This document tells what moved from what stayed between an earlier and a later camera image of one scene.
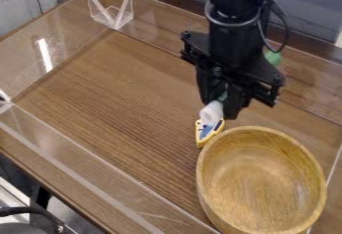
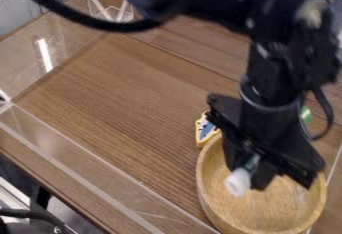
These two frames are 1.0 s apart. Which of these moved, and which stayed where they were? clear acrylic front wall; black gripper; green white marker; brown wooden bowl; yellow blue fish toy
Moved: green white marker; black gripper
Stayed: yellow blue fish toy; clear acrylic front wall; brown wooden bowl
